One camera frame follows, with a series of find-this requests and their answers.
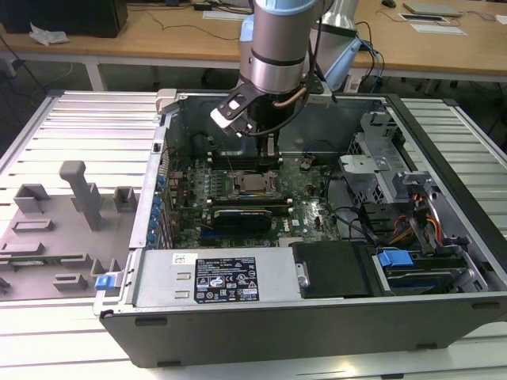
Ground light wooden desk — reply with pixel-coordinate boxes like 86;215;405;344
0;0;360;92
352;0;507;96

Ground blue cable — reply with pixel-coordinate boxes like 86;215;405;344
356;35;386;94

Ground green motherboard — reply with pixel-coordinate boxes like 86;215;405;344
166;156;345;250

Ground black graphics card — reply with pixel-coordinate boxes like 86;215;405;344
213;208;274;241

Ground orange wires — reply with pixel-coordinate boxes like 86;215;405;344
390;192;443;245

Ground hard disk in blue carrier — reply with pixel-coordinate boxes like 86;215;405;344
375;248;468;296

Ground black open PC case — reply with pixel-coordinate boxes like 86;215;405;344
93;89;507;369

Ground grey parts rack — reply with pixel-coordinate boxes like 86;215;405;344
0;160;146;302

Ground CPU socket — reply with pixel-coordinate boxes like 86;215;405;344
232;169;284;199

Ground silver laptop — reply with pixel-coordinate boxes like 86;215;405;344
402;2;463;18

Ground green RAM stick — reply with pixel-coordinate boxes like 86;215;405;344
8;256;63;267

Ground silver power supply unit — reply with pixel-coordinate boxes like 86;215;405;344
132;249;302;308

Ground silver CPU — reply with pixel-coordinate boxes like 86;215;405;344
241;176;271;193

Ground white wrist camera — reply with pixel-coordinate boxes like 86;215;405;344
208;83;261;139

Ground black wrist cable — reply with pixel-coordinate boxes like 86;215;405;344
307;19;340;105

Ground silver metal drive cage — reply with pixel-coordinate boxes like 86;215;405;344
338;110;401;207

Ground black internal wires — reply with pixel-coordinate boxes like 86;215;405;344
324;169;381;242

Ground grey case handle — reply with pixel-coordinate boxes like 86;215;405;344
155;89;178;116

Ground crumpled white paper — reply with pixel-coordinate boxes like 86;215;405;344
29;21;71;48

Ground black computer tower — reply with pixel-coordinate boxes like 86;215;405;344
0;0;128;40

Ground black plastic shroud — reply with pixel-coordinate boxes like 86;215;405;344
291;241;381;300

